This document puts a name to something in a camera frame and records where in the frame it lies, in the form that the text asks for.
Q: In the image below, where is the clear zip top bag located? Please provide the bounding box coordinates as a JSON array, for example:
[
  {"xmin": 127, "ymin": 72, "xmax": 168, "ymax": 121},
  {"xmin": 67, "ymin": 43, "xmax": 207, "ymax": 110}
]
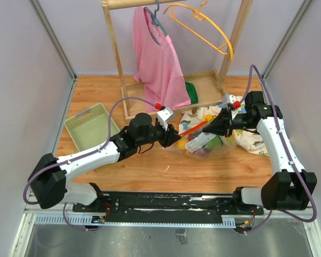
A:
[{"xmin": 168, "ymin": 121, "xmax": 237, "ymax": 158}]

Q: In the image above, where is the green plush vegetable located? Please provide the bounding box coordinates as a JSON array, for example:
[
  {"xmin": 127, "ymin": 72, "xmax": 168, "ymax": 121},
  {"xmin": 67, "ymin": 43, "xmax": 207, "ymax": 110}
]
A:
[{"xmin": 204, "ymin": 135, "xmax": 223, "ymax": 152}]

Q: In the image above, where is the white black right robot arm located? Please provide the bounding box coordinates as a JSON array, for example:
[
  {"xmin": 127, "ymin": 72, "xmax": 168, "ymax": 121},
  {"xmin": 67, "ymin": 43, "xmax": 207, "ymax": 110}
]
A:
[{"xmin": 203, "ymin": 91, "xmax": 317, "ymax": 214}]

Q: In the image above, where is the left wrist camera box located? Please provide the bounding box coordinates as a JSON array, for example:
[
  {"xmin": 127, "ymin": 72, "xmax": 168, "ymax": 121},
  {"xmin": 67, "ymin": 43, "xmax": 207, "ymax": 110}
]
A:
[{"xmin": 155, "ymin": 103, "xmax": 175, "ymax": 131}]

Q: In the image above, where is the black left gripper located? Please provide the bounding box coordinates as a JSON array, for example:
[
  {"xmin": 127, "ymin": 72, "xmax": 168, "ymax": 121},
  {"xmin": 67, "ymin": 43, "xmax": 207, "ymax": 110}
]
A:
[{"xmin": 137, "ymin": 119, "xmax": 182, "ymax": 148}]

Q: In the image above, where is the green cloth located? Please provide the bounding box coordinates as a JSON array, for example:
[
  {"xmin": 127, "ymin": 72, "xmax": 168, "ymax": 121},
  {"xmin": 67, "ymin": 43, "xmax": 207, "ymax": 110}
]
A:
[{"xmin": 185, "ymin": 81, "xmax": 198, "ymax": 104}]

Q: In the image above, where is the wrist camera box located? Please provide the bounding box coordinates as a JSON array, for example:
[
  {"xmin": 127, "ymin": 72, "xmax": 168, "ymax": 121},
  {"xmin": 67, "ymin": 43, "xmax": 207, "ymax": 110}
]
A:
[
  {"xmin": 155, "ymin": 103, "xmax": 175, "ymax": 131},
  {"xmin": 222, "ymin": 94, "xmax": 241, "ymax": 110}
]

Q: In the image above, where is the wooden clothes rack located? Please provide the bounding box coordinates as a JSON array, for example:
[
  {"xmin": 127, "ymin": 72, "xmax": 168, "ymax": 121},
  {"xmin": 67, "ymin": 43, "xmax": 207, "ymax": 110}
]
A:
[{"xmin": 102, "ymin": 1, "xmax": 252, "ymax": 120}]

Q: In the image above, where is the cartoon print children's garment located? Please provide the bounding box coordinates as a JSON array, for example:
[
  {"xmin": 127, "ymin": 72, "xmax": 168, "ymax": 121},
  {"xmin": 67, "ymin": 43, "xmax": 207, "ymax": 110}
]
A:
[{"xmin": 179, "ymin": 104, "xmax": 269, "ymax": 157}]

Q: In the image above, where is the light green plastic basket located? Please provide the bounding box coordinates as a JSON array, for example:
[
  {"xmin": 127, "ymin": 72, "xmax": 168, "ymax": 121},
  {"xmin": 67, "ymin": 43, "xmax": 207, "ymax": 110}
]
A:
[{"xmin": 64, "ymin": 103, "xmax": 109, "ymax": 152}]

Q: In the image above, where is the yellow plush fruit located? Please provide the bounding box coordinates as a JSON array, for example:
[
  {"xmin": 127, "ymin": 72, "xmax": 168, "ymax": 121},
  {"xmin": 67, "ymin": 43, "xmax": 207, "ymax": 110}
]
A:
[{"xmin": 175, "ymin": 138, "xmax": 189, "ymax": 151}]

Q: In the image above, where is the grey clothes hanger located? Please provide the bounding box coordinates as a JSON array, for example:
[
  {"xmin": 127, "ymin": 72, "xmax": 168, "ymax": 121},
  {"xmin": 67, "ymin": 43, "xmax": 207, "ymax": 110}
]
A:
[{"xmin": 143, "ymin": 1, "xmax": 168, "ymax": 46}]

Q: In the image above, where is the yellow clothes hanger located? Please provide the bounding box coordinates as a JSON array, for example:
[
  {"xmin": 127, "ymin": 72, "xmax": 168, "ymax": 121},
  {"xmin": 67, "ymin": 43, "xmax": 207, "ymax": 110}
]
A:
[{"xmin": 163, "ymin": 1, "xmax": 234, "ymax": 61}]

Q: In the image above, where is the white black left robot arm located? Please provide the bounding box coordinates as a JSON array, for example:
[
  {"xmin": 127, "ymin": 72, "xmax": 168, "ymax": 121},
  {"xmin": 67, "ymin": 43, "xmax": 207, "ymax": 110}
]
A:
[{"xmin": 27, "ymin": 109, "xmax": 181, "ymax": 212}]

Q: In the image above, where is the pink t-shirt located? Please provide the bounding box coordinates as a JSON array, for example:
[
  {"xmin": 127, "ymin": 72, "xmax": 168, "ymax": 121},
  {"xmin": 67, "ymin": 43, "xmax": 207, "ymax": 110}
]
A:
[{"xmin": 133, "ymin": 6, "xmax": 191, "ymax": 109}]

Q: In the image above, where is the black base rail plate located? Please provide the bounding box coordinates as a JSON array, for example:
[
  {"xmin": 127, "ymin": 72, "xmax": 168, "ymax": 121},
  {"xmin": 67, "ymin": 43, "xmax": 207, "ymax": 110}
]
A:
[{"xmin": 72, "ymin": 191, "xmax": 264, "ymax": 216}]

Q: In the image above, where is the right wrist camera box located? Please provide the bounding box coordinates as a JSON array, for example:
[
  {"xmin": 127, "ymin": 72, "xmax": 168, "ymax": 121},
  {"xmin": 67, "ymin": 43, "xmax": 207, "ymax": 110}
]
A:
[{"xmin": 222, "ymin": 94, "xmax": 241, "ymax": 110}]

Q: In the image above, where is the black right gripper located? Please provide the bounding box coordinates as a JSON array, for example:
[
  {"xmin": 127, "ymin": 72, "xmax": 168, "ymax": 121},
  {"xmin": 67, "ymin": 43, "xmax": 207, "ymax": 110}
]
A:
[{"xmin": 202, "ymin": 107, "xmax": 254, "ymax": 138}]

